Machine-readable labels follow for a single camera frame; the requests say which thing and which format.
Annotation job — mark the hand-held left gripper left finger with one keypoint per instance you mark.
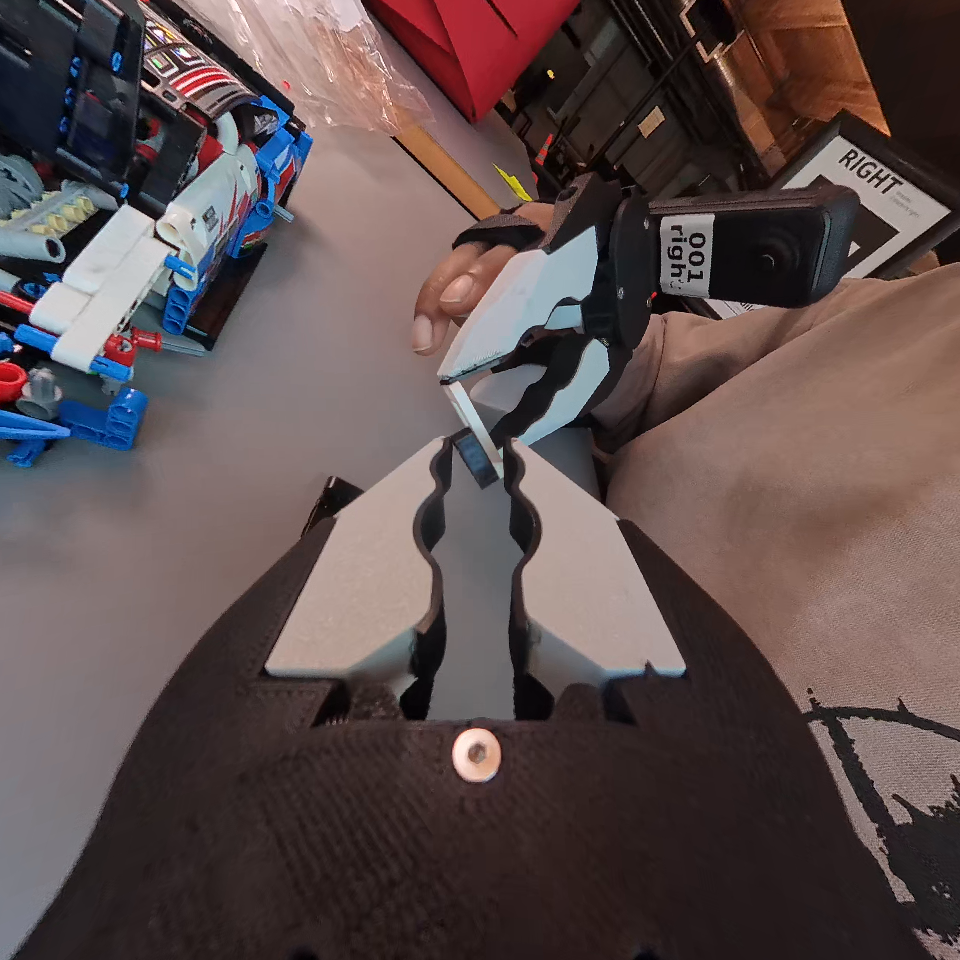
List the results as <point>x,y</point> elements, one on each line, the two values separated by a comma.
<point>360,585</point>

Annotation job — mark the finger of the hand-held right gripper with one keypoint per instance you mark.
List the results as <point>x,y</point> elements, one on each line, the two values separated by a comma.
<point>585,382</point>
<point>517,300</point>

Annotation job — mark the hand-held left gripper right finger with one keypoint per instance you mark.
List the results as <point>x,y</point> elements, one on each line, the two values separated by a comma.
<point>592,592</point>

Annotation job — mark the black curved brick blue pin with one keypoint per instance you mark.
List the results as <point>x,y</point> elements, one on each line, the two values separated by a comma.
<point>476,461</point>

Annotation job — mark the person's right forearm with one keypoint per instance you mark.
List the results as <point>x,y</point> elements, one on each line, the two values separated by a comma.
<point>712,352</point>

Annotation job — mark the grey desk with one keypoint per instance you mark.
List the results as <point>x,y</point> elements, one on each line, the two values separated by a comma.
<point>225,562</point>

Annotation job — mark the person's right hand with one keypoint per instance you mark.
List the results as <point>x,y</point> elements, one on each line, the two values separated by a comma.
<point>450,292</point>

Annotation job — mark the person's beige sweatshirt torso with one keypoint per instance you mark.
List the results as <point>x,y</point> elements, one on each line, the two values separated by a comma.
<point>787,600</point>

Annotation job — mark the red cardboard carry box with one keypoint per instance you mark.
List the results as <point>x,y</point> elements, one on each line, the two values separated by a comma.
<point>480,45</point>

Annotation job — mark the black framed marker sign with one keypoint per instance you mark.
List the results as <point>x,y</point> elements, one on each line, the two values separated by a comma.
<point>900,202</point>

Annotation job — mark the crumpled clear plastic bags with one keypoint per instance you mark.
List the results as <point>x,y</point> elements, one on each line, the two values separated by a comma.
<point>322,67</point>

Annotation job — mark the partly built brick race car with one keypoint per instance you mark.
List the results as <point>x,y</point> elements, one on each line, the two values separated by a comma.
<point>150,225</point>

